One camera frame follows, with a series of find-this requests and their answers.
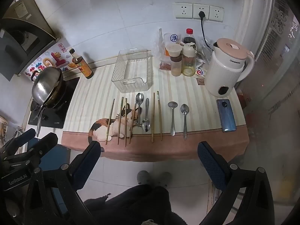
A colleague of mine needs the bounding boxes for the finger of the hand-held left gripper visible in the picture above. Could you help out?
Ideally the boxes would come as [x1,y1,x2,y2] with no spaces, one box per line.
[5,132,59,169]
[0,128,37,155]

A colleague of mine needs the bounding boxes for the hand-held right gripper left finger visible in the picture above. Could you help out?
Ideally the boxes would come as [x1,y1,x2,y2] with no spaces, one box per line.
[25,141,102,225]

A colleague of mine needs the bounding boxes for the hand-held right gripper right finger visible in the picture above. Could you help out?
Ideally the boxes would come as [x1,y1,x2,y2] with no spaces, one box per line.
[197,141,275,225]

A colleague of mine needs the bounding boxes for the wooden chopstick green band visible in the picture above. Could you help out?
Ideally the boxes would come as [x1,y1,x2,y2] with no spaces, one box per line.
[117,97,124,145]

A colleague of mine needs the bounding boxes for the metal spoon patterned handle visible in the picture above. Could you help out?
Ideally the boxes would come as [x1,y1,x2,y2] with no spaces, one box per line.
[142,98,151,132]

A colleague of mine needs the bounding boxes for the clear plastic container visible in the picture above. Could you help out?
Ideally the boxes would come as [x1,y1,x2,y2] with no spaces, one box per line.
[111,49,154,92]

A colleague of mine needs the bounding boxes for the blue bin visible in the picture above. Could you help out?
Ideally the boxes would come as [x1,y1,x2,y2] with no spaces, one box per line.
[30,138,71,214]

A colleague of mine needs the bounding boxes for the grey slipper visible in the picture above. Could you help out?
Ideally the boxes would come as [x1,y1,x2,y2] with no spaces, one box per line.
[136,171,150,185]
[159,172,173,188]

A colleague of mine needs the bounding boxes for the blue smartphone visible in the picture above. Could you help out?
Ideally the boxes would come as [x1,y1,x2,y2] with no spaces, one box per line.
[216,98,237,132]

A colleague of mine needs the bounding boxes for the black glass gas stove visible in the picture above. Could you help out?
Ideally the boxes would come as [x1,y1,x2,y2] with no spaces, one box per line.
[28,76,80,129]

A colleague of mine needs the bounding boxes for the stainless steel wok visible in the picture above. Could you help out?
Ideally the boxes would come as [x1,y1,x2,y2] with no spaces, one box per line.
[31,66,64,105]

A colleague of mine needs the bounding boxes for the person's dark robe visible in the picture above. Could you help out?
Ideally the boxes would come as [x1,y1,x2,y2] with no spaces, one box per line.
[83,184,214,225]

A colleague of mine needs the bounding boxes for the striped cat print tablecloth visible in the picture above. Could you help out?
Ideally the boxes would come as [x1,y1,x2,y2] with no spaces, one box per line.
[61,54,249,161]

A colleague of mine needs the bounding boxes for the dark sauce bottle orange label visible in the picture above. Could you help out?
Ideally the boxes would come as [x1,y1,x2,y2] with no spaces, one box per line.
[69,48,94,79]

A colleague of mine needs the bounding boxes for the swirl print packet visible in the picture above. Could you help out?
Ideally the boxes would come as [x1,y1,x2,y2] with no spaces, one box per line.
[194,67,208,78]

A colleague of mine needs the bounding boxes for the frosted glass door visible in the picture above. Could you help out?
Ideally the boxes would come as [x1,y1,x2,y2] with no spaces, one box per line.
[241,0,300,204]

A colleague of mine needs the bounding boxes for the cream electric kettle pink lid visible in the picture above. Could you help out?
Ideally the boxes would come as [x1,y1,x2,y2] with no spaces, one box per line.
[204,37,255,98]

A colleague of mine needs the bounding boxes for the oil bottle white cap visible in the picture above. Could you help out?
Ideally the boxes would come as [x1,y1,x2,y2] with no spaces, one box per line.
[180,42,197,77]

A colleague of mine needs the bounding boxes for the seasoning jar brown cap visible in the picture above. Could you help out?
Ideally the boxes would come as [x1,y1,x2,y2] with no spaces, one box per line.
[170,55,183,77]

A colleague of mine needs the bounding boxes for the steel range hood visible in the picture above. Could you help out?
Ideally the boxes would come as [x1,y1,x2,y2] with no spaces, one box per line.
[0,0,61,80]

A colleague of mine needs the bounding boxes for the red seasoning packet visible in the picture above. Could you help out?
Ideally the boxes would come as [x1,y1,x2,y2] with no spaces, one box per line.
[159,61,173,71]

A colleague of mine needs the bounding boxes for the crumpled plastic bag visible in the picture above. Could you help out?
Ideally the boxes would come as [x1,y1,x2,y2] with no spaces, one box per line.
[196,44,214,68]

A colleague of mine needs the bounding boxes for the white lidded plastic tub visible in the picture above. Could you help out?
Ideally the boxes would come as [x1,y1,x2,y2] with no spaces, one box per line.
[165,43,183,57]

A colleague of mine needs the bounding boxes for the clear plastic bag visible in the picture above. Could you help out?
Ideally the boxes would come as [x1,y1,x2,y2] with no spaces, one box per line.
[153,28,169,71]

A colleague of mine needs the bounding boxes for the dark drink bottle red cap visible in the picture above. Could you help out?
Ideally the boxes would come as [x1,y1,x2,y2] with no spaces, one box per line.
[182,28,197,46]

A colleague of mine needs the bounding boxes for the clear plastic cup blue print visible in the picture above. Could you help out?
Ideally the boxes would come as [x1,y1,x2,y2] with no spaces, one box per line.
[163,33,182,46]

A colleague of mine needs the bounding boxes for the frying pan with long handle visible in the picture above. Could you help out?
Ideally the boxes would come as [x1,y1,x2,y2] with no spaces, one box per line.
[33,80,68,137]

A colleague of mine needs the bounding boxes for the colourful wall stickers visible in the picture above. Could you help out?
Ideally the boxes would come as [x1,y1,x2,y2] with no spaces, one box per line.
[23,43,75,77]

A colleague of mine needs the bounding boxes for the black plug and cable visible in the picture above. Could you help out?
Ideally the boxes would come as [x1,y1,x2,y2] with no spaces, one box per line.
[198,10,215,50]

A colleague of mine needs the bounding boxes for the white wall socket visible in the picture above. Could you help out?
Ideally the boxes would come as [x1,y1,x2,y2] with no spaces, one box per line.
[193,3,210,20]
[208,5,225,23]
[174,2,193,19]

